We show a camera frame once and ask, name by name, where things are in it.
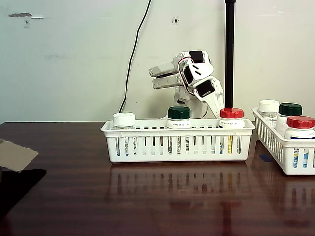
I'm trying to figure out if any black pole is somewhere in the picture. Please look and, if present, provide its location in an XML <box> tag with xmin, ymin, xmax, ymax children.
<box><xmin>225</xmin><ymin>0</ymin><xmax>237</xmax><ymax>109</ymax></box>

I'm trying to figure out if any white-capped bottle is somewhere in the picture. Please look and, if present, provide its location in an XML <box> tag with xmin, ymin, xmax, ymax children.
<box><xmin>112</xmin><ymin>112</ymin><xmax>137</xmax><ymax>157</ymax></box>
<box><xmin>258</xmin><ymin>99</ymin><xmax>280</xmax><ymax>128</ymax></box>

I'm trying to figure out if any black cable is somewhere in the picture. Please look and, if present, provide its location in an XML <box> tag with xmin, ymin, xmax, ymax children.
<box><xmin>118</xmin><ymin>0</ymin><xmax>152</xmax><ymax>113</ymax></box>

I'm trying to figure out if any black mat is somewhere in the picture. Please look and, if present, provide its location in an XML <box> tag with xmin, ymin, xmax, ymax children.
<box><xmin>0</xmin><ymin>168</ymin><xmax>47</xmax><ymax>219</ymax></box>

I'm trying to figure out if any cardboard box with labels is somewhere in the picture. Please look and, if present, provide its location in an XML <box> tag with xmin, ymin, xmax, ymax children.
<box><xmin>0</xmin><ymin>139</ymin><xmax>39</xmax><ymax>173</ymax></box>

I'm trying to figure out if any red-capped bottle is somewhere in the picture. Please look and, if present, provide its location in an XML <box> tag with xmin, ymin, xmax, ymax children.
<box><xmin>284</xmin><ymin>116</ymin><xmax>315</xmax><ymax>169</ymax></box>
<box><xmin>218</xmin><ymin>107</ymin><xmax>246</xmax><ymax>155</ymax></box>

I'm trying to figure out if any green-capped bottle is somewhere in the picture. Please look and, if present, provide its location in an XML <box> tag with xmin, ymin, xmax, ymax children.
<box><xmin>275</xmin><ymin>102</ymin><xmax>303</xmax><ymax>138</ymax></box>
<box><xmin>166</xmin><ymin>106</ymin><xmax>192</xmax><ymax>155</ymax></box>

